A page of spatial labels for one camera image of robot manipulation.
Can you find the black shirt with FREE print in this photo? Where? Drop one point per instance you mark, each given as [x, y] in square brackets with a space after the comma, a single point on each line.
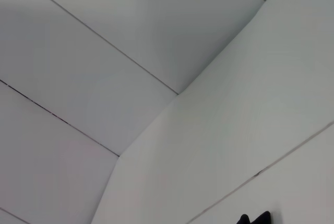
[257, 218]

